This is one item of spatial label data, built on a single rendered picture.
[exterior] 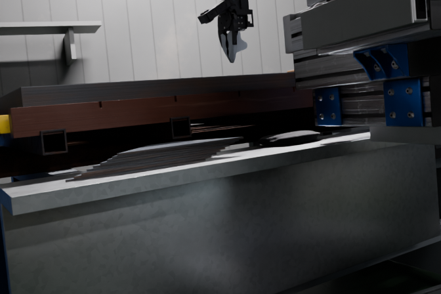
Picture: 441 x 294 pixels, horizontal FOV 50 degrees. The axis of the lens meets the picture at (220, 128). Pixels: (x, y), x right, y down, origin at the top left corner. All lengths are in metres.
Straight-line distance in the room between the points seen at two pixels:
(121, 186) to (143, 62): 3.23
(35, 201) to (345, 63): 0.63
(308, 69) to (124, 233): 0.54
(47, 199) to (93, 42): 3.22
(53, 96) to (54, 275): 0.37
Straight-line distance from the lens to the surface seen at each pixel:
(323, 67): 1.05
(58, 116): 1.04
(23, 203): 0.83
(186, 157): 1.00
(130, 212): 1.06
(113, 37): 4.04
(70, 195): 0.85
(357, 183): 1.44
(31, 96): 1.08
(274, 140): 1.18
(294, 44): 1.15
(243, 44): 1.43
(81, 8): 4.04
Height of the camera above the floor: 0.80
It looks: 3 degrees down
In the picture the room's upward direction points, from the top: 5 degrees counter-clockwise
